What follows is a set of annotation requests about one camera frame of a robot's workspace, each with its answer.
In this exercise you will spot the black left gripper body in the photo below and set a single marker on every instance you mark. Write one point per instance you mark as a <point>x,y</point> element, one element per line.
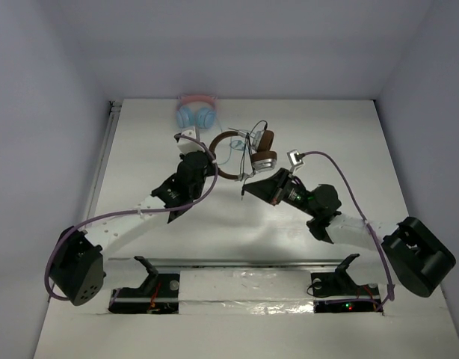
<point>201,161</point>

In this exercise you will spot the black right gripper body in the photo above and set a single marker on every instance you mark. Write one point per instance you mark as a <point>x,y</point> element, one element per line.
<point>295,194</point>

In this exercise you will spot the brown silver headphones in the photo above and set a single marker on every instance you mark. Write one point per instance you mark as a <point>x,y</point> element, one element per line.
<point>256,153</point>

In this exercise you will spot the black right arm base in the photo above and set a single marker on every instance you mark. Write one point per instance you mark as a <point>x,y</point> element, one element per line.
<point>336,292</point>

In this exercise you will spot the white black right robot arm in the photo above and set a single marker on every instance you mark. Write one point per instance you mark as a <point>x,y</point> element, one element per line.
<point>408,249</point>

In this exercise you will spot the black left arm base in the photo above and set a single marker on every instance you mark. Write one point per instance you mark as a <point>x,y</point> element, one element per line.
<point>157,293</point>

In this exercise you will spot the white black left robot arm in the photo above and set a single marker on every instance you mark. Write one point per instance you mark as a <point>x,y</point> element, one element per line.
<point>75,271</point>

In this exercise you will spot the blue pink headphones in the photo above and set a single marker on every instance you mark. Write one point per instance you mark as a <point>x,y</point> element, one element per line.
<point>203,118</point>

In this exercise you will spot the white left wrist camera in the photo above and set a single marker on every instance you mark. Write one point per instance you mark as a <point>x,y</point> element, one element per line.
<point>187,140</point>

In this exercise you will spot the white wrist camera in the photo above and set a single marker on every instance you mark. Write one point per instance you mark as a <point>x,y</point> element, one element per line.
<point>187,140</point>
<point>295,160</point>

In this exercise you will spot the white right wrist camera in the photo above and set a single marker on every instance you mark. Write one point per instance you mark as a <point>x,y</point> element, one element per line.
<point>295,160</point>

